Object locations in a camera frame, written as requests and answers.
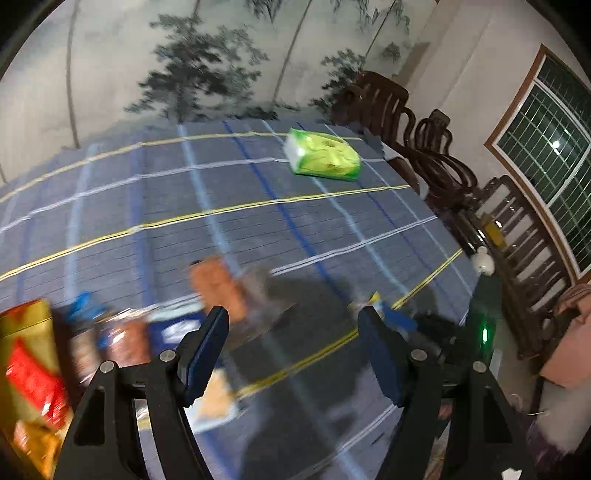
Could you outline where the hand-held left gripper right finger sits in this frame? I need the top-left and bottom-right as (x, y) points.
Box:
(358, 307), (539, 480)

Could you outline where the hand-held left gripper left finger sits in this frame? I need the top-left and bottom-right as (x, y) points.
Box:
(53, 305), (230, 480)

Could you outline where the blue checked tablecloth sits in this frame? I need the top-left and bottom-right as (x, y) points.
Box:
(0, 117), (482, 480)

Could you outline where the pale cracker snack packet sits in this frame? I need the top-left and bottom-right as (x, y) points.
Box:
(190, 367), (241, 428)

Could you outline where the small yellow object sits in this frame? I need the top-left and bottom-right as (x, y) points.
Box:
(482, 220), (506, 246)

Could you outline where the orange snack clear packet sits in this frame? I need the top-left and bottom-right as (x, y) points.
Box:
(188, 257), (252, 326)

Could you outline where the navy and white snack packet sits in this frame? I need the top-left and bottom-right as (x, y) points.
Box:
(148, 311), (211, 354)

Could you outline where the small white figurine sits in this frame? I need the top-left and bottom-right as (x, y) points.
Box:
(472, 246), (495, 277)

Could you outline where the yellow and blue snack packet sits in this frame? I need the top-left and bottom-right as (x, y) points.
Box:
(350, 292), (386, 318)

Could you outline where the gold tin box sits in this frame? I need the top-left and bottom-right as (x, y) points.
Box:
(0, 298), (75, 478)

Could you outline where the tree landscape wall mural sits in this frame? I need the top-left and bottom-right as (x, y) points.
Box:
(0, 0), (446, 185)

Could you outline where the green tissue pack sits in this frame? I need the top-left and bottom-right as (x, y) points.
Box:
(283, 128), (361, 182)

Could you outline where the clear packet with blue ends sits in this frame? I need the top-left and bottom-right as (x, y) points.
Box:
(67, 292), (100, 329)

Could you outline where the wooden framed grid window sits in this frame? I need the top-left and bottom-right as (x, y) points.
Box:
(484, 44), (591, 282)

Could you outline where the brown snack clear packet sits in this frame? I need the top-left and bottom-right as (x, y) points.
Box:
(95, 318), (151, 376)

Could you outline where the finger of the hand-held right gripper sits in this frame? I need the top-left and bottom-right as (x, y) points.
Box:
(384, 307), (419, 337)

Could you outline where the dark carved wooden chair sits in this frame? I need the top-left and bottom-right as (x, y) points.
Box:
(409, 109), (482, 210)
(330, 71), (417, 155)

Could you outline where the dark wooden slatted bench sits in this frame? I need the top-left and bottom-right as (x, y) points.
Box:
(462, 174), (575, 363)

